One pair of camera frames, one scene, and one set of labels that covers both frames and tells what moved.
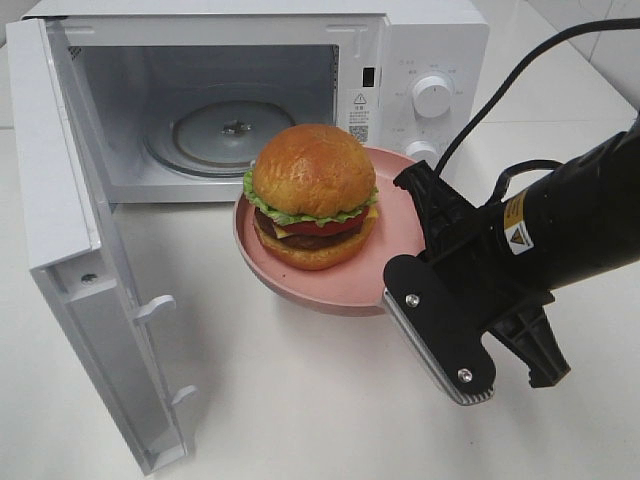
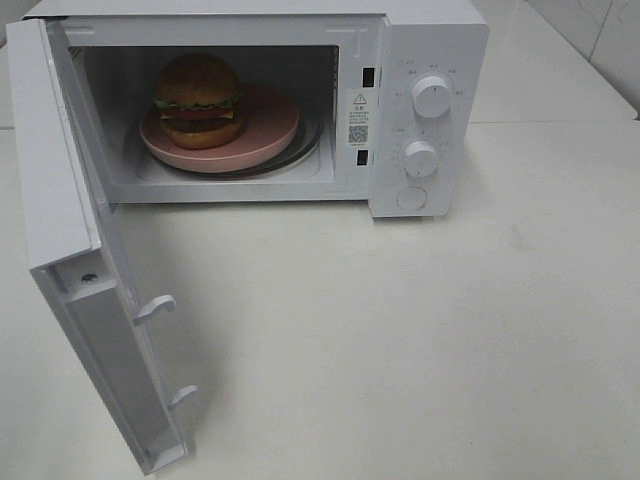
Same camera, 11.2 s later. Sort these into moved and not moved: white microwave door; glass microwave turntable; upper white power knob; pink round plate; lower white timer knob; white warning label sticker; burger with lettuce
Moved: glass microwave turntable; burger with lettuce; pink round plate
Not moved: lower white timer knob; white microwave door; upper white power knob; white warning label sticker
